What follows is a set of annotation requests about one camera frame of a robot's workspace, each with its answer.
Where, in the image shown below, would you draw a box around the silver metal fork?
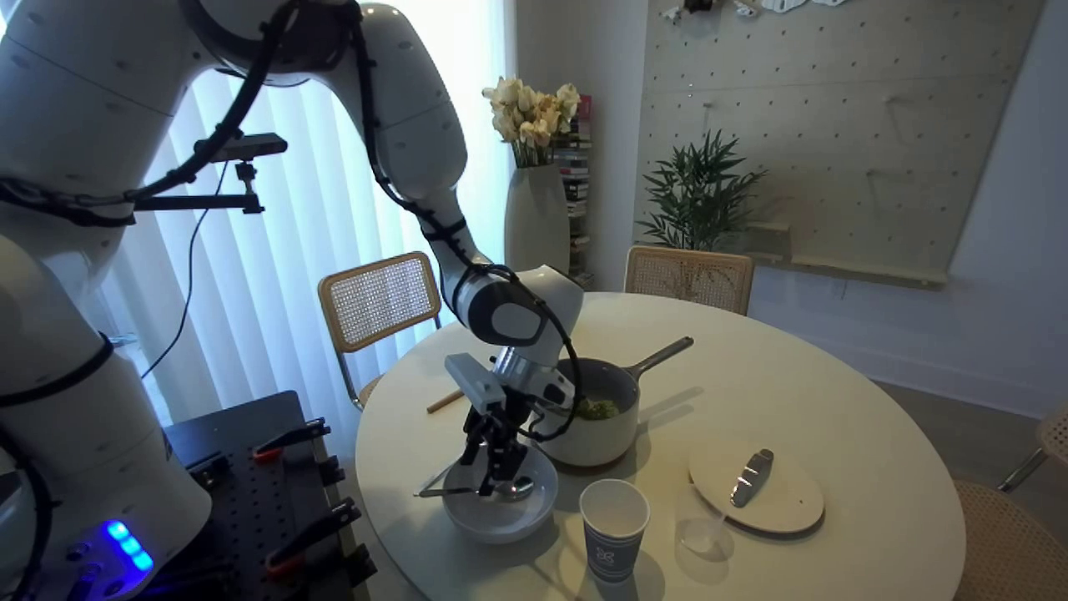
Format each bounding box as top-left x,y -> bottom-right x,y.
414,477 -> 478,501

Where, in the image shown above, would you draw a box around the white paper cup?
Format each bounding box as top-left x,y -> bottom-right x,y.
575,477 -> 655,585

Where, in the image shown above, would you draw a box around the round beige pot lid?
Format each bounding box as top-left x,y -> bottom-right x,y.
684,440 -> 829,542

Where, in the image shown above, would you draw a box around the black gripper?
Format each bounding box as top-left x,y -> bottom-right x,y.
457,365 -> 557,501

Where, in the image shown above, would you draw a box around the red handled black clamp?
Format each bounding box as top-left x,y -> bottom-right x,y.
264,496 -> 367,585
251,414 -> 334,467

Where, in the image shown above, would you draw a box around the black perforated work table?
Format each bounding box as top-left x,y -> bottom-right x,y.
142,386 -> 382,601

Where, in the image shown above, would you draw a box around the green food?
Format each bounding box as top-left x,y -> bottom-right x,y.
575,394 -> 623,424

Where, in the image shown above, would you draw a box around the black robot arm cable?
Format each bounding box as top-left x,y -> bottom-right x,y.
0,0 -> 585,445

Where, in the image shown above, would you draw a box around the round beige woven chair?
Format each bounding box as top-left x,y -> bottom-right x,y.
950,404 -> 1068,601

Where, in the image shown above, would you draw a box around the black stereo camera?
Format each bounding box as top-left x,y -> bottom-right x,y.
189,130 -> 291,168

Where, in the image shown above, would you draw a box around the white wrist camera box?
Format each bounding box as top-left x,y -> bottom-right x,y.
439,351 -> 509,420

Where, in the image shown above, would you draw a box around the white ceramic bowl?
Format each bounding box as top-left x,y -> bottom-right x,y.
439,440 -> 562,546

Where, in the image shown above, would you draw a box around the beige pegboard panel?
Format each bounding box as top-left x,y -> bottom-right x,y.
633,0 -> 1052,283

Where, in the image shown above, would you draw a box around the narrow bookshelf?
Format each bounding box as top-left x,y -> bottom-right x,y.
557,96 -> 597,295

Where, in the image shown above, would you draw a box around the white pot with dark handle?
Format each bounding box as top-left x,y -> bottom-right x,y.
529,333 -> 698,472

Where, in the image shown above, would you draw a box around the small clear glass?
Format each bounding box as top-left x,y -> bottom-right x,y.
673,511 -> 736,565

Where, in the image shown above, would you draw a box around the cream flower bouquet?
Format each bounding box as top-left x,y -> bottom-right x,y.
481,72 -> 585,169

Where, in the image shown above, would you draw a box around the rattan back chair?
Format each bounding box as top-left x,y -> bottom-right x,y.
623,245 -> 757,317
313,246 -> 446,410

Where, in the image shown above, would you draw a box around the thin black camera cable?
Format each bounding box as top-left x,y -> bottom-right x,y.
136,162 -> 233,384

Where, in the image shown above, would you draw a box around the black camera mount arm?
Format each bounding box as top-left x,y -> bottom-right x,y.
129,160 -> 270,219

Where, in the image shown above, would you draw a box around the green potted plant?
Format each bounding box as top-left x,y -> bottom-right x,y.
633,128 -> 767,253

